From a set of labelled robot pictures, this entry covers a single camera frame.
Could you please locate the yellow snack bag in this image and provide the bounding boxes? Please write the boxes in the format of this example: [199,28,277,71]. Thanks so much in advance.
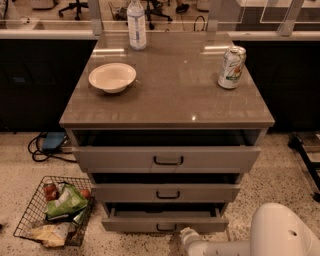
[30,222,70,247]

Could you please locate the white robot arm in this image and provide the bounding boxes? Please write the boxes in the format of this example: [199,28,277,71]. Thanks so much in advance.
[180,203,320,256]

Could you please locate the blue power box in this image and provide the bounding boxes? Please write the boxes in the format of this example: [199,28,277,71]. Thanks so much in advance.
[41,132,66,152]

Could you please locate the black floor cable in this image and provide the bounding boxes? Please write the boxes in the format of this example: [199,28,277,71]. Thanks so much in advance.
[27,131,78,164]

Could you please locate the clear plastic water bottle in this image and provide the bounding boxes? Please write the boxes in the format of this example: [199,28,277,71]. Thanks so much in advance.
[127,0,147,50]

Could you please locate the white ceramic bowl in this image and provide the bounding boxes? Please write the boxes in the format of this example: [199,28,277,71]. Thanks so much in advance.
[88,63,136,94]

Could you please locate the black wire basket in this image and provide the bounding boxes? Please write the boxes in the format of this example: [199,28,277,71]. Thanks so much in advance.
[14,176,95,247]

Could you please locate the black metal stand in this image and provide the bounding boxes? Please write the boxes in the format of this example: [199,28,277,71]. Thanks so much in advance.
[288,131,320,202]

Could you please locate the red apple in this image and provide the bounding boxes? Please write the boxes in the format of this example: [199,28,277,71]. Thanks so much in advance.
[80,189,91,199]

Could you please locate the black office chair right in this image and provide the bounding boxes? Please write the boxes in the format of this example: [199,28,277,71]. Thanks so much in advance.
[145,0,172,30]

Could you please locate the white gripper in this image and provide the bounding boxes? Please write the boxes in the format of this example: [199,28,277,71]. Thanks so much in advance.
[180,227,201,250]

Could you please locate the green chip bag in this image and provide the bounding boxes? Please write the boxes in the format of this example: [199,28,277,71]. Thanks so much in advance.
[45,183,88,217]

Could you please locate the grey drawer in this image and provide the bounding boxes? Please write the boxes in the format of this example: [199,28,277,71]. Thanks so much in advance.
[73,145,260,173]
[102,208,229,233]
[91,173,240,203]

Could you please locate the black office chair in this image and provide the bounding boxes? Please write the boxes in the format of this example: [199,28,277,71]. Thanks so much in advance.
[58,0,89,21]
[145,0,172,30]

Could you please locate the black office chair left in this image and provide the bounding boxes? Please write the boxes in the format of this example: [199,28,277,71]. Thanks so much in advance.
[58,0,89,21]

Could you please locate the green white soda can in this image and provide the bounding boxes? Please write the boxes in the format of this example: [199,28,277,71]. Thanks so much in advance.
[218,46,246,89]

